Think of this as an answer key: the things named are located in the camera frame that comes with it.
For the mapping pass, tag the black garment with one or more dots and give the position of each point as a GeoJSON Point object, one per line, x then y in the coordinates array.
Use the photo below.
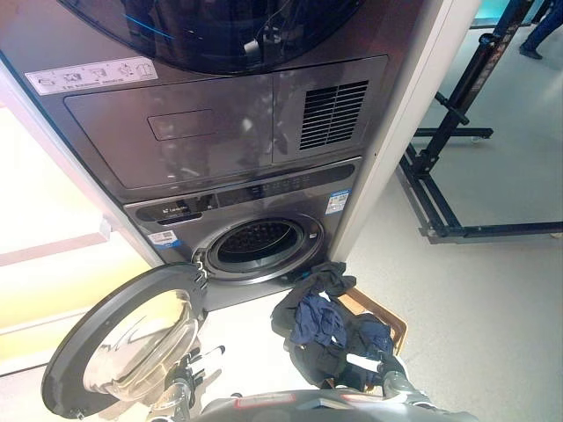
{"type": "Point", "coordinates": [308, 360]}

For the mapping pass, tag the dark grey washing machine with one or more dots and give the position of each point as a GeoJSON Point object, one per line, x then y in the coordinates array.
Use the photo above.
{"type": "Point", "coordinates": [264, 206]}

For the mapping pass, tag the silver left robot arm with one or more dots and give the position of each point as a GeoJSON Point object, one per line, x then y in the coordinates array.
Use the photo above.
{"type": "Point", "coordinates": [176, 402]}

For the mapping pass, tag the dark robot torso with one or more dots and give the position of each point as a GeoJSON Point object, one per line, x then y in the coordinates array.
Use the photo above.
{"type": "Point", "coordinates": [316, 406]}

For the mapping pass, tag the black metal frame stand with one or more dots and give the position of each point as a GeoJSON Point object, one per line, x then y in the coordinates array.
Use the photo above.
{"type": "Point", "coordinates": [444, 145]}

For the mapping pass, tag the dark blue crumpled garment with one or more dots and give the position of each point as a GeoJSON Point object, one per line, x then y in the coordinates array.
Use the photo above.
{"type": "Point", "coordinates": [371, 336]}

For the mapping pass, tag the dark grey clothes dryer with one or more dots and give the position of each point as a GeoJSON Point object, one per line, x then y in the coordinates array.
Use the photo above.
{"type": "Point", "coordinates": [211, 132]}

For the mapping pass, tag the blue white product sticker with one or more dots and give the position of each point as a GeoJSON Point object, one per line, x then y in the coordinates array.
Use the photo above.
{"type": "Point", "coordinates": [165, 239]}

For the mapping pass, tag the white instruction sticker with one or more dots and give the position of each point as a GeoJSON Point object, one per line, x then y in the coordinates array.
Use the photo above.
{"type": "Point", "coordinates": [88, 77]}

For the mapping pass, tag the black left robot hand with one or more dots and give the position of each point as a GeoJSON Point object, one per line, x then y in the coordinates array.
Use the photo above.
{"type": "Point", "coordinates": [193, 367]}

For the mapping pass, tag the round glass washer door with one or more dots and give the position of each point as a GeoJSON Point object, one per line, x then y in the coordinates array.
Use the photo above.
{"type": "Point", "coordinates": [132, 334]}

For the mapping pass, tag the blue white energy label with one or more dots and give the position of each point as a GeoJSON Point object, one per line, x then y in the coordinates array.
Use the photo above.
{"type": "Point", "coordinates": [339, 202]}

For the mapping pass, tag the dark glass dryer door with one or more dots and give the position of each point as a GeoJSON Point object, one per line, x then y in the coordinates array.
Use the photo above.
{"type": "Point", "coordinates": [211, 31]}

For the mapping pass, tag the person in dark trousers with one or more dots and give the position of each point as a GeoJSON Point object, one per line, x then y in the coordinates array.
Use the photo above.
{"type": "Point", "coordinates": [543, 31]}

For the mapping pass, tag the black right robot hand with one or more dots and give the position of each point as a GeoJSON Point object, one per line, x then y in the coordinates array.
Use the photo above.
{"type": "Point", "coordinates": [374, 365]}

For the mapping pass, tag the navy blue garment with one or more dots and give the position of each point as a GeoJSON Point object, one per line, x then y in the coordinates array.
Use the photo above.
{"type": "Point", "coordinates": [319, 321]}

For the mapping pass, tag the brown wooden laundry basket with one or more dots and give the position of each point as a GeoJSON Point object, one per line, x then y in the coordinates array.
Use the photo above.
{"type": "Point", "coordinates": [387, 323]}

